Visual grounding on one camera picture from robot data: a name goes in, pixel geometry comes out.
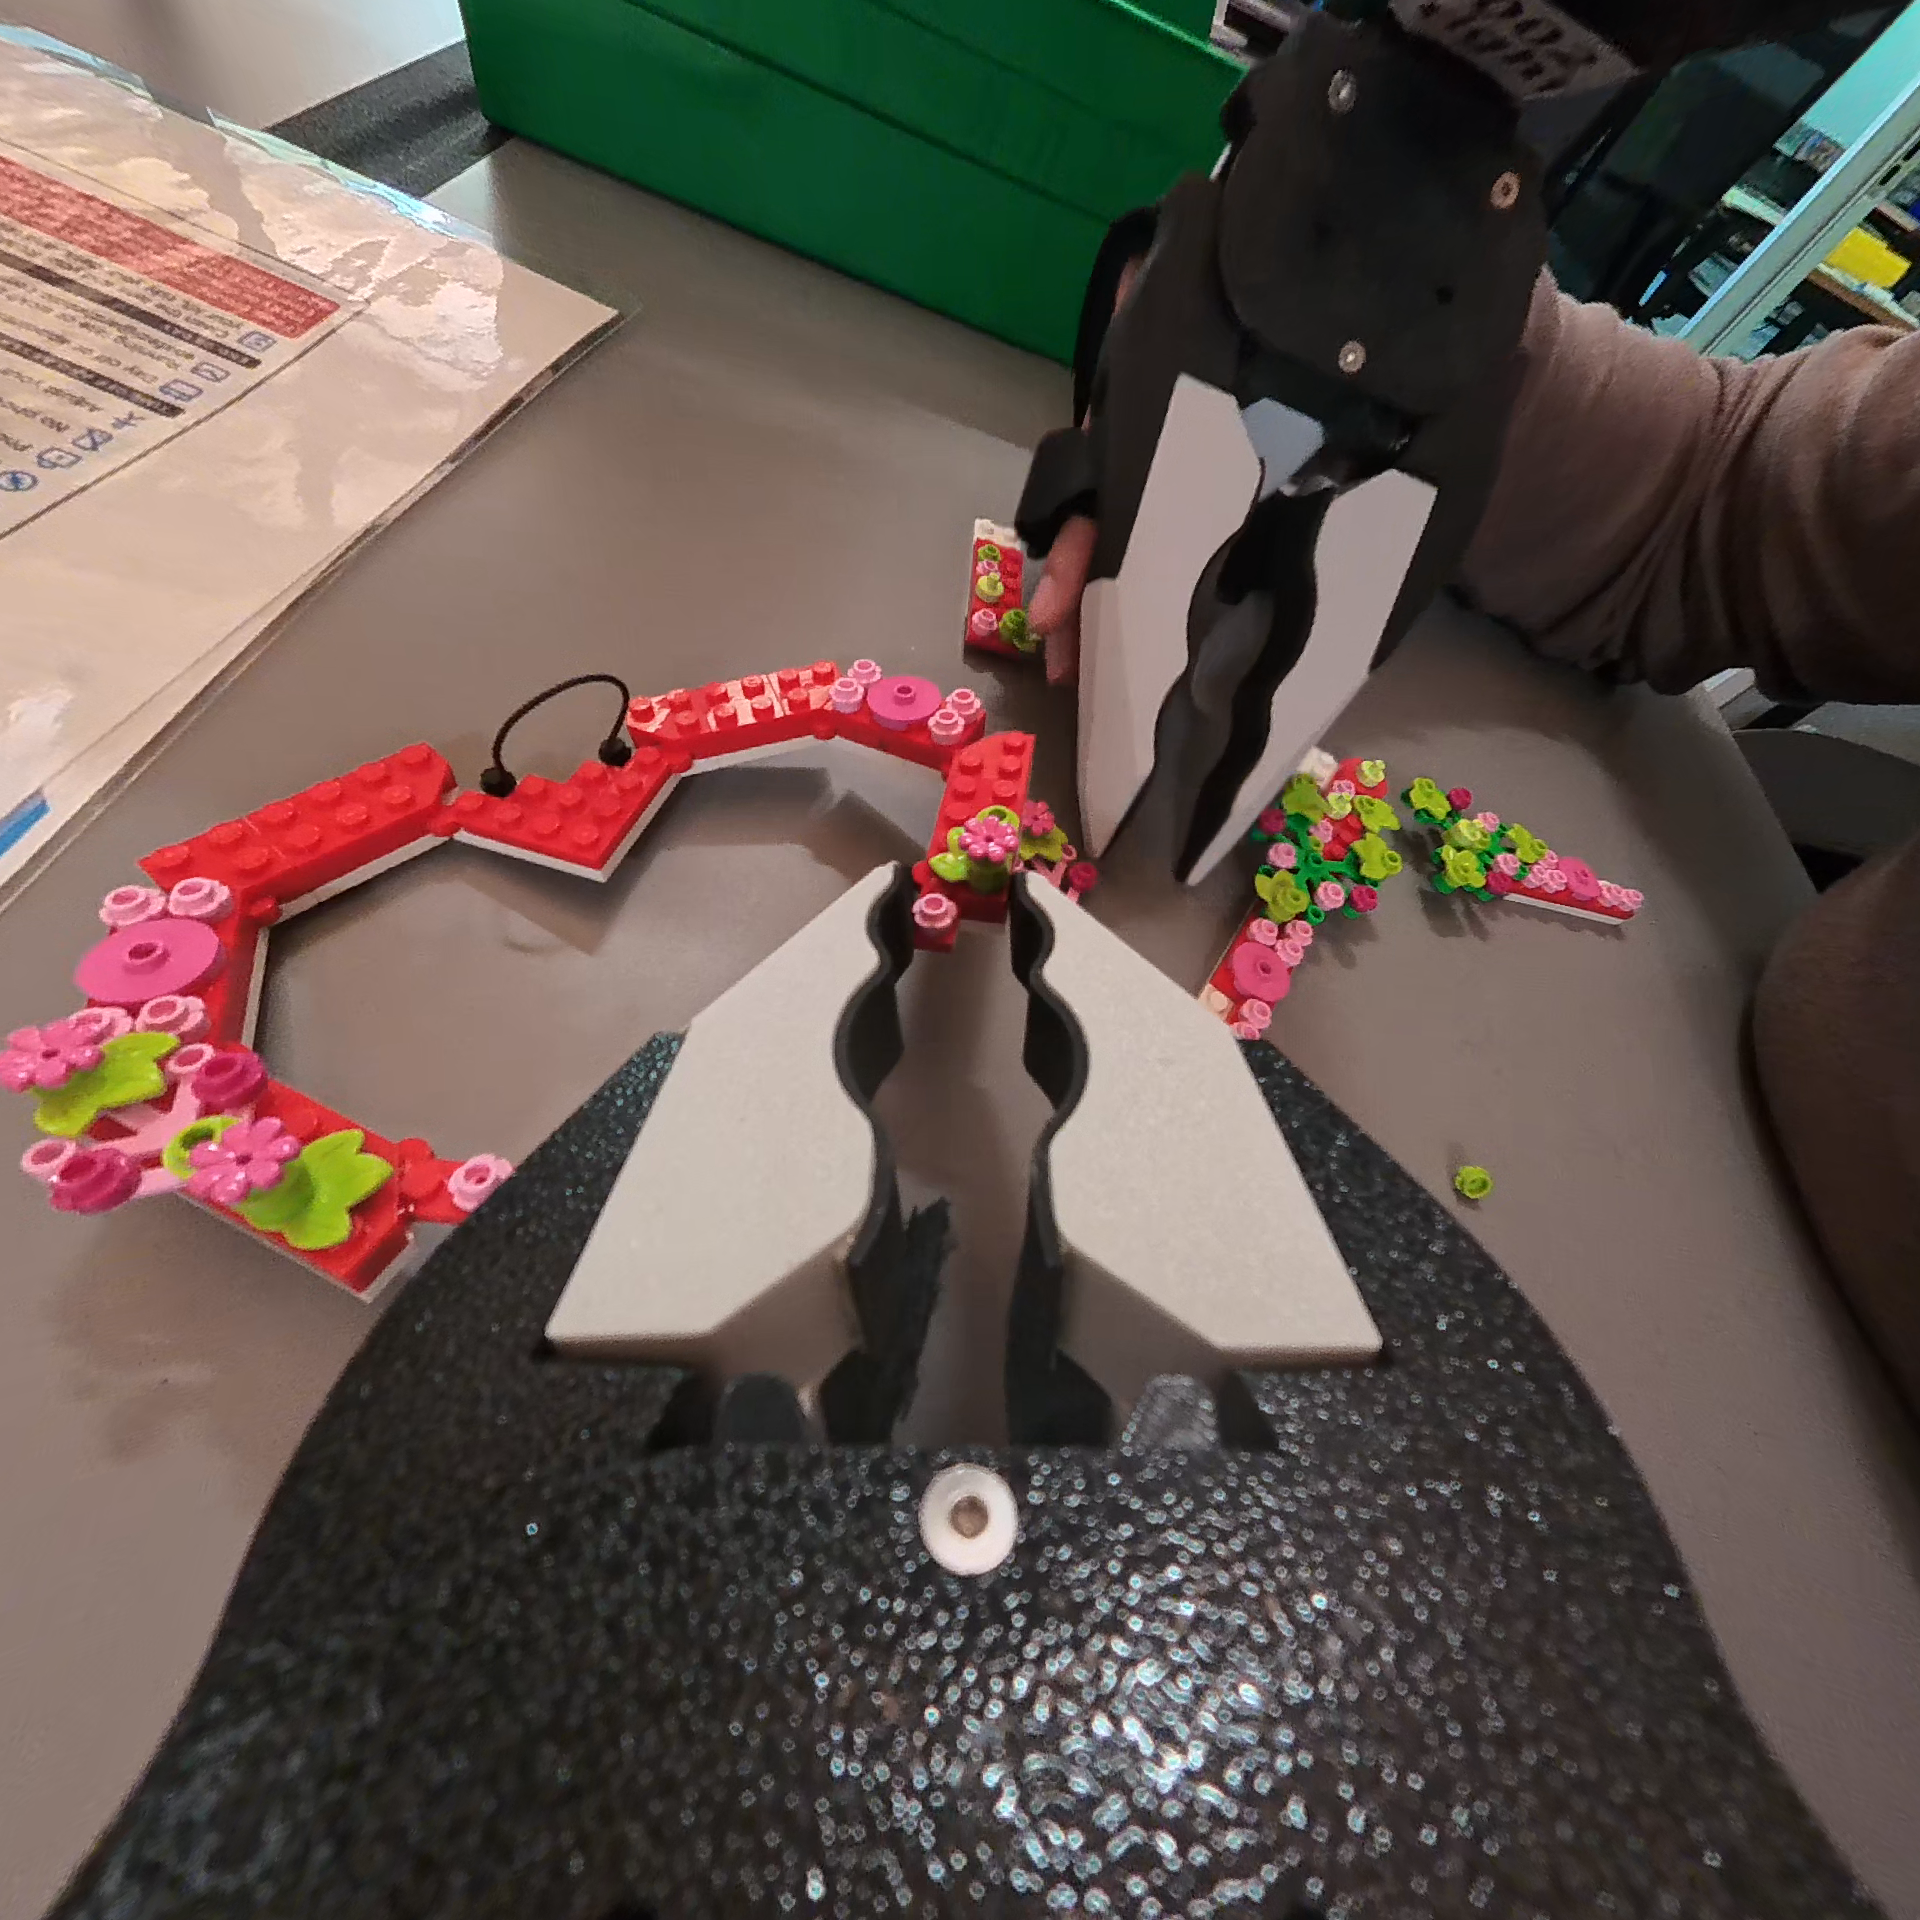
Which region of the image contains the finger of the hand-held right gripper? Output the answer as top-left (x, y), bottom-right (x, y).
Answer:
top-left (1077, 376), bottom-right (1277, 858)
top-left (1171, 450), bottom-right (1439, 885)

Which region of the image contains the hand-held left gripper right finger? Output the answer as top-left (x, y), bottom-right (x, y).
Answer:
top-left (1007, 865), bottom-right (1384, 1448)

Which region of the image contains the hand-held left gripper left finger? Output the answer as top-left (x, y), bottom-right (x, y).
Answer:
top-left (544, 861), bottom-right (960, 1446)

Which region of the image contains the red lego heart frame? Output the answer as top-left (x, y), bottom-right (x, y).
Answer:
top-left (0, 657), bottom-right (1102, 1297)

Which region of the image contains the person's right forearm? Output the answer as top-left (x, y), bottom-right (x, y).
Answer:
top-left (1447, 277), bottom-right (1920, 707)

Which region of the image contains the short red lego flower segment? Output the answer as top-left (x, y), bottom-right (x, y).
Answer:
top-left (963, 516), bottom-right (1052, 663)

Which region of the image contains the lego segment with green stems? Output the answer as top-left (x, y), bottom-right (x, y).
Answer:
top-left (1199, 749), bottom-right (1403, 1040)

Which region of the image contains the pointed lego flower segment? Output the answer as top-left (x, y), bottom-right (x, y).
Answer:
top-left (1403, 771), bottom-right (1647, 927)

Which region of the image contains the person's right hand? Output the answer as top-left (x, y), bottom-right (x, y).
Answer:
top-left (1027, 516), bottom-right (1102, 689)

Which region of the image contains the white metal beam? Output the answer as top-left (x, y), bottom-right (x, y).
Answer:
top-left (1693, 66), bottom-right (1920, 363)

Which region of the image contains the green plastic bin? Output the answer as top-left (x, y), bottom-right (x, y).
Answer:
top-left (456, 0), bottom-right (1252, 369)

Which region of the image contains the person's leg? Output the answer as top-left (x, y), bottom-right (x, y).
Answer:
top-left (1752, 848), bottom-right (1920, 1440)

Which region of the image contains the laminated instruction sheet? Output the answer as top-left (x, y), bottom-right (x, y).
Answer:
top-left (0, 29), bottom-right (625, 902)

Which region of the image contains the black mat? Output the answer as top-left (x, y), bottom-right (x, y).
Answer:
top-left (277, 37), bottom-right (513, 196)

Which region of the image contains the black lego string loop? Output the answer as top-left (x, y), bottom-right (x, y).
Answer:
top-left (483, 676), bottom-right (631, 793)

